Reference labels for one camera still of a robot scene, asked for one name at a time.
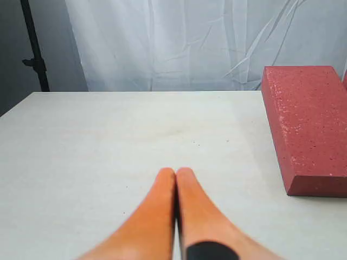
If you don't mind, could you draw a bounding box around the red brick rear under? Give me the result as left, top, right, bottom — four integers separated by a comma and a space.
342, 70, 347, 89

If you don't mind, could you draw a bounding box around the red brick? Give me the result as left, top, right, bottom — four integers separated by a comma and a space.
261, 66, 346, 198

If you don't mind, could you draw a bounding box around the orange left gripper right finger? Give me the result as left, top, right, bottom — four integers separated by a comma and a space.
176, 167, 282, 259

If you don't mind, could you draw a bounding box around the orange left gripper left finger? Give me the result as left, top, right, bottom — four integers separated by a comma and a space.
79, 168, 176, 259

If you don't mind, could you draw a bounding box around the white backdrop curtain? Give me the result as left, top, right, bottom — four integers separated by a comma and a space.
66, 0, 346, 91

